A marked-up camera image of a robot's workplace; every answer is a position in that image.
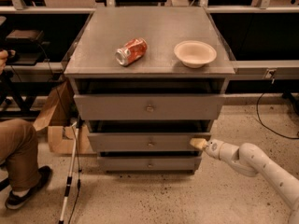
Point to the black shoe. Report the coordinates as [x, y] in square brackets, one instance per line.
[16, 200]

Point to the grey drawer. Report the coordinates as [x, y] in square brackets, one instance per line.
[149, 161]
[125, 136]
[148, 106]

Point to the white paper bowl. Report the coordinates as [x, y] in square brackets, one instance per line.
[195, 54]

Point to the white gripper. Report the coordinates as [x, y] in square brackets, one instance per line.
[213, 147]

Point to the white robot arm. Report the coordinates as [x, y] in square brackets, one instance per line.
[250, 160]

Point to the orange soda can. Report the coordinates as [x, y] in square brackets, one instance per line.
[131, 51]

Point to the grey top drawer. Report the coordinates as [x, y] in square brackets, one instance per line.
[148, 106]

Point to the grey bottom drawer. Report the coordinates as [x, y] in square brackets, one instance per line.
[149, 161]

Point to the cardboard box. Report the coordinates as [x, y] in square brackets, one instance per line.
[61, 140]

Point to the person hand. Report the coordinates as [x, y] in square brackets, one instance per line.
[3, 60]

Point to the person leg khaki trousers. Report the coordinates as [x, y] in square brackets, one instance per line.
[19, 149]

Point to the black equipment on shelf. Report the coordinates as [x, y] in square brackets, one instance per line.
[24, 47]

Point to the grey drawer cabinet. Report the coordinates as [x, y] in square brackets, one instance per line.
[93, 68]

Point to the white metal pole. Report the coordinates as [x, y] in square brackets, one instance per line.
[75, 130]

